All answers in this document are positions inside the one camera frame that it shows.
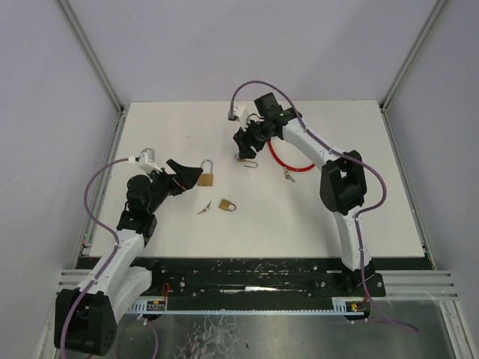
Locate red cable lock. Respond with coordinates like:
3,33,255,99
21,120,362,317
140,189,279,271
267,139,316,173

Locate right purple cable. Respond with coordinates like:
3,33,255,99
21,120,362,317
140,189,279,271
230,80,422,334

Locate right aluminium frame post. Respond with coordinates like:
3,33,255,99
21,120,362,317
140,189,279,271
378,0,452,110

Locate aluminium frame post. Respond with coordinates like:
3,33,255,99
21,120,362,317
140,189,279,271
55,0,126,111
378,0,452,110

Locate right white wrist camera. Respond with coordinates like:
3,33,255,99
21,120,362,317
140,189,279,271
228,105,249,127

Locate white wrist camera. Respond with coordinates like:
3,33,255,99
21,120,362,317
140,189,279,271
228,105,249,127
136,148,163,174

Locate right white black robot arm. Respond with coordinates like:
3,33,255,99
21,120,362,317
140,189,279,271
228,93,371,271

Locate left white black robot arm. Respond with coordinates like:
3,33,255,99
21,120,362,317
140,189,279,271
54,153,203,358

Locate keys beside open padlock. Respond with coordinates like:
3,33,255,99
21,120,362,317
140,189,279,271
198,201,212,215

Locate grey slotted cable duct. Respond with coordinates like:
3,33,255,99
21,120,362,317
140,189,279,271
126,299,167,314

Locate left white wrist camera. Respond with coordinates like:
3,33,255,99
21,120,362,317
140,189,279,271
136,148,163,174

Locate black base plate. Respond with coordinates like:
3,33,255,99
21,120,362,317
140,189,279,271
133,258,386,316

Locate brass padlock with key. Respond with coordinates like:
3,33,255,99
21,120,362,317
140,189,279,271
219,199,237,212

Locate small brass padlock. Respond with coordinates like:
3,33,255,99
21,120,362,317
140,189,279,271
235,153,258,168

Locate left aluminium frame post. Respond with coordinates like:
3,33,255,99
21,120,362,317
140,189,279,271
55,0,126,111

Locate silver key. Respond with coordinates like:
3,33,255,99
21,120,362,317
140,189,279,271
284,168,296,182

